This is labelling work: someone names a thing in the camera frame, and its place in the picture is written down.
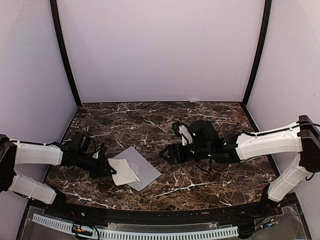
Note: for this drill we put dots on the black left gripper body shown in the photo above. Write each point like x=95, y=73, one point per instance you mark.
x=95, y=168

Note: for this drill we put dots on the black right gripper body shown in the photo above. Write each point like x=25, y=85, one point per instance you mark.
x=203, y=151

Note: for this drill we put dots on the grey paper envelope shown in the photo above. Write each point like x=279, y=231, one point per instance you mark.
x=144, y=170

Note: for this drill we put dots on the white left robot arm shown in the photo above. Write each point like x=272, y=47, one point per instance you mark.
x=15, y=153

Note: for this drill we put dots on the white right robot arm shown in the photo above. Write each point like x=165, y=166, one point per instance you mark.
x=299, y=140

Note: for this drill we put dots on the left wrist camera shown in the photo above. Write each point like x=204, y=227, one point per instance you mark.
x=99, y=154

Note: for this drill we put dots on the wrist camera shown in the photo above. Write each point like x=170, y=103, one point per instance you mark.
x=99, y=154
x=181, y=130

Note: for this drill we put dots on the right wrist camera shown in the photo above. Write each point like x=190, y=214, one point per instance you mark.
x=181, y=130

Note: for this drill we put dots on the white slotted cable duct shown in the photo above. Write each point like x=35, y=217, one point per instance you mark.
x=118, y=231

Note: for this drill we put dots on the black front rail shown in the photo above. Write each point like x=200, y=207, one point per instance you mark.
x=245, y=214

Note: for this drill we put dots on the black left frame post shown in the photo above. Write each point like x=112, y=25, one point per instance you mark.
x=63, y=51

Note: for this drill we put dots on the black frame corner post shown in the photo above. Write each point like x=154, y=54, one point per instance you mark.
x=258, y=53

